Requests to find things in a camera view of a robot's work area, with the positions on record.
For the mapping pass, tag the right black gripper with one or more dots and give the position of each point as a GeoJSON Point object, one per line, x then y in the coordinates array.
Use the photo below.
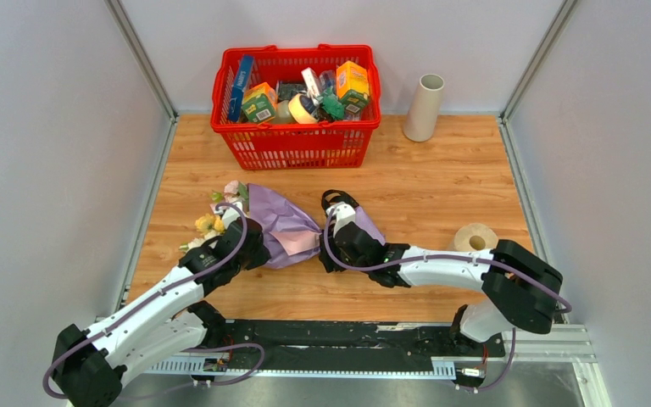
{"type": "Point", "coordinates": [331, 266]}

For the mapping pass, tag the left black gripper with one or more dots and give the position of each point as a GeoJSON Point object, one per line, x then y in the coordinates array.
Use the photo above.
{"type": "Point", "coordinates": [263, 256]}

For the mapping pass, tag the purple pink wrapping paper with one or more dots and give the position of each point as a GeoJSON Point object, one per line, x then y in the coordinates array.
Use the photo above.
{"type": "Point", "coordinates": [291, 235]}

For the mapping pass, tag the artificial flower bunch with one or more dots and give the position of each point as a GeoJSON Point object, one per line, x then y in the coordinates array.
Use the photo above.
{"type": "Point", "coordinates": [214, 224]}

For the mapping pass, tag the black printed ribbon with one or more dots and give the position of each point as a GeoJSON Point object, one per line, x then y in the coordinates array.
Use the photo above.
{"type": "Point", "coordinates": [332, 197]}

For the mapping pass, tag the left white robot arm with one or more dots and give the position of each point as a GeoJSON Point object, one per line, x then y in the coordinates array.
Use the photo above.
{"type": "Point", "coordinates": [91, 366]}

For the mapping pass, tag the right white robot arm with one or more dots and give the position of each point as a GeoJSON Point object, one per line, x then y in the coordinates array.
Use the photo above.
{"type": "Point", "coordinates": [521, 290]}

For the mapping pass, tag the beige cylindrical vase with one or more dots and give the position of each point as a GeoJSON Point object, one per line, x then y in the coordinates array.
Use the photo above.
{"type": "Point", "coordinates": [421, 119]}

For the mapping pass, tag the red plastic shopping basket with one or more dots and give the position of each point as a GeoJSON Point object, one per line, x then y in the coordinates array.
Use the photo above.
{"type": "Point", "coordinates": [341, 144]}

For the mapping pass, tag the green plastic item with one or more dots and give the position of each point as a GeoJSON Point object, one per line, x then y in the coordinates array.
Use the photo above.
{"type": "Point", "coordinates": [331, 109]}

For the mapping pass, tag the masking tape roll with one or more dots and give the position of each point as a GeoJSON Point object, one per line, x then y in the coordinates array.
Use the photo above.
{"type": "Point", "coordinates": [303, 109]}

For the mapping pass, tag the green yellow box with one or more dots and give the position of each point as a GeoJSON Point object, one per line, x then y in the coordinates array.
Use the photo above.
{"type": "Point", "coordinates": [259, 103]}

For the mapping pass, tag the orange green box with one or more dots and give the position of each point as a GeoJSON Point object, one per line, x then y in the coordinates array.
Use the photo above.
{"type": "Point", "coordinates": [353, 87]}

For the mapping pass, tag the white packet in basket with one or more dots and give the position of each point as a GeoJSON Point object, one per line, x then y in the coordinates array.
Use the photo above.
{"type": "Point", "coordinates": [312, 83]}

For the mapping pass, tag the blue box in basket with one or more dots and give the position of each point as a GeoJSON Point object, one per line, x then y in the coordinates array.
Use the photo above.
{"type": "Point", "coordinates": [239, 86]}

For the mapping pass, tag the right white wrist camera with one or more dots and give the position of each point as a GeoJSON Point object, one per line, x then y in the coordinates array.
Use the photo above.
{"type": "Point", "coordinates": [343, 214]}

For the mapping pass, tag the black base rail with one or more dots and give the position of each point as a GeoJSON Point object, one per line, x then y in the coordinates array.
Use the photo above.
{"type": "Point", "coordinates": [342, 346]}

